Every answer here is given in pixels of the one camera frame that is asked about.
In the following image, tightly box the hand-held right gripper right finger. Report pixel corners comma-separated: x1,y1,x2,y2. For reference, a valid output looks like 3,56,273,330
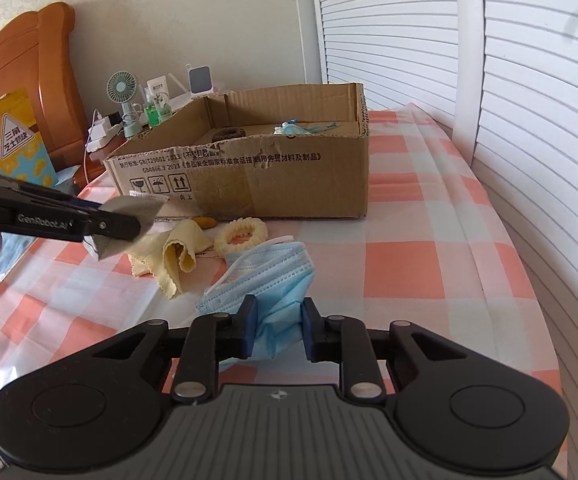
301,297,474,403

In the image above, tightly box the orange white checkered tablecloth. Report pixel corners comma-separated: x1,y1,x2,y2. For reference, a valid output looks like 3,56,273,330
0,102,567,401

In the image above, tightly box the pale yellow hair scrunchie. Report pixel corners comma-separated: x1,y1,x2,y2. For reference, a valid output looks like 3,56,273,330
214,216,269,261

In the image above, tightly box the white louvered door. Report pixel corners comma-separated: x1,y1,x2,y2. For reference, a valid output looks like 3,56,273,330
309,0,474,111
451,0,578,480

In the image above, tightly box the small green desk fan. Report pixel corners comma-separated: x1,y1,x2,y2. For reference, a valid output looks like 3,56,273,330
106,71,141,139

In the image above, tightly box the green liquid spray bottle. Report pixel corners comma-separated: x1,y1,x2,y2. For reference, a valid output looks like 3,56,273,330
144,87,162,127

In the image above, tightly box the yellow blue printed bag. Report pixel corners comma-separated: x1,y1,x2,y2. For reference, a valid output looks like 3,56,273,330
0,89,59,188

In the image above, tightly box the brown cardboard box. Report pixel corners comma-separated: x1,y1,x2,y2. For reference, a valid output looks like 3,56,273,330
103,82,371,221

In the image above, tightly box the blue face mask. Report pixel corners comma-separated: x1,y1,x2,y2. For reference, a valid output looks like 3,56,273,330
194,239,316,373

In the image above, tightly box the white power strip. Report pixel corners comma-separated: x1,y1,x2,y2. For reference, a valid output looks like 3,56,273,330
86,110,120,153

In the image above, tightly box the floral drawstring pouch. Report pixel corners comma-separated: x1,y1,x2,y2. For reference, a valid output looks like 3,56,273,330
273,120,340,137

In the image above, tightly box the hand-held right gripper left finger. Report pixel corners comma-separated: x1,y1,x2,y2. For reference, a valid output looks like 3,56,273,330
92,294,260,406

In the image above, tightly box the phone on white stand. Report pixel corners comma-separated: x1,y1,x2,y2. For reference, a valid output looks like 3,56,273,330
185,63,215,97

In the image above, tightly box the pale yellow cloth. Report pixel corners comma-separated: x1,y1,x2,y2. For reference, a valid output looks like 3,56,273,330
128,221,210,301

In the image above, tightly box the wooden headboard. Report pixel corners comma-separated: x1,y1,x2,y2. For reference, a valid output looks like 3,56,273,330
0,1,90,171

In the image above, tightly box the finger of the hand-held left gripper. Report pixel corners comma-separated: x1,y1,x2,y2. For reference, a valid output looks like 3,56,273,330
18,182,104,212
80,208,143,242

